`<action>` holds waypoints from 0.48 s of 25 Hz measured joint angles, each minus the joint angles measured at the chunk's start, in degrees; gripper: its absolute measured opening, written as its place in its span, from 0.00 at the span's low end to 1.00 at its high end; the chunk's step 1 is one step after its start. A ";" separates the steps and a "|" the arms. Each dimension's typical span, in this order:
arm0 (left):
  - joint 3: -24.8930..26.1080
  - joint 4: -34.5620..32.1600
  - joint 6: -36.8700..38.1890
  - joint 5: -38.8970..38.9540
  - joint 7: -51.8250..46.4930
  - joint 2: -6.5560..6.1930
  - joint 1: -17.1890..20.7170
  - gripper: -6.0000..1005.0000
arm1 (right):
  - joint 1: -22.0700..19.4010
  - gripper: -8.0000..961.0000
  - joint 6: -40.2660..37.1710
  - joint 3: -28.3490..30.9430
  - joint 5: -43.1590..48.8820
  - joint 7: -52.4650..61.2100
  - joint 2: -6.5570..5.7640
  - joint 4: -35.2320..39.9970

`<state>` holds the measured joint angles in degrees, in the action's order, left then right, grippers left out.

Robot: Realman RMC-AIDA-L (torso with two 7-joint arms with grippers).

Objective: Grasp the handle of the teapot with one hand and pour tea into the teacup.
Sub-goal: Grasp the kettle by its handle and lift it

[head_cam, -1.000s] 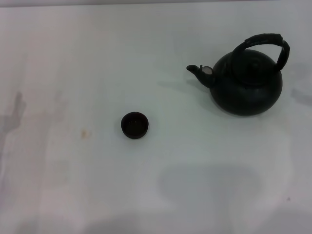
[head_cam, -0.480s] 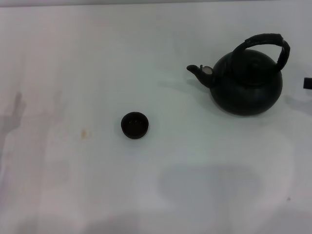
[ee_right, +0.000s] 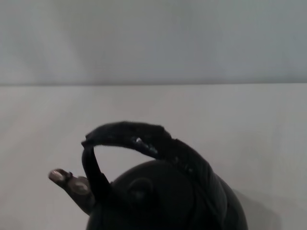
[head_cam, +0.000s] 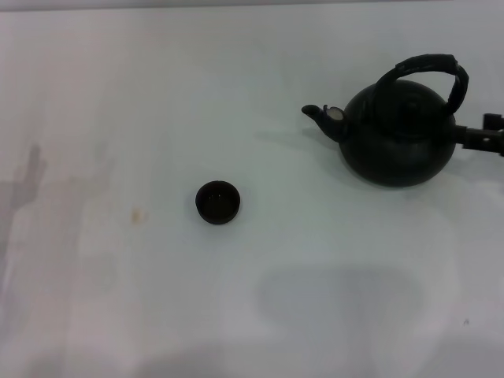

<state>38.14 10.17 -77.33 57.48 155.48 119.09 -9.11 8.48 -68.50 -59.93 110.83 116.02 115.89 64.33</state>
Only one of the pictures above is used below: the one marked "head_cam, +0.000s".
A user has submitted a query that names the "small black teacup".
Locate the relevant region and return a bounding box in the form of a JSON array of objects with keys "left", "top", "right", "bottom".
[{"left": 195, "top": 180, "right": 243, "bottom": 226}]

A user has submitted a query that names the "black round teapot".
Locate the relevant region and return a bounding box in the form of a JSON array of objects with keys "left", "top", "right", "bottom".
[{"left": 301, "top": 53, "right": 471, "bottom": 189}]

